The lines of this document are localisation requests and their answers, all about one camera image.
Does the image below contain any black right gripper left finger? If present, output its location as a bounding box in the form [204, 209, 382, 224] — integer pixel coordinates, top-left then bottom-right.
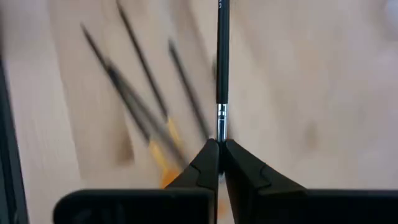
[52, 138, 220, 224]

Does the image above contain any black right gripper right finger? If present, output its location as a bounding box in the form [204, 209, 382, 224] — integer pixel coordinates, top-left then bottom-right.
[221, 139, 398, 224]

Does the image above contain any black handled paintbrush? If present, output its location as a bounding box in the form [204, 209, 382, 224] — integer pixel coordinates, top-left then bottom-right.
[79, 21, 189, 189]
[114, 0, 183, 149]
[215, 0, 231, 218]
[167, 37, 211, 141]

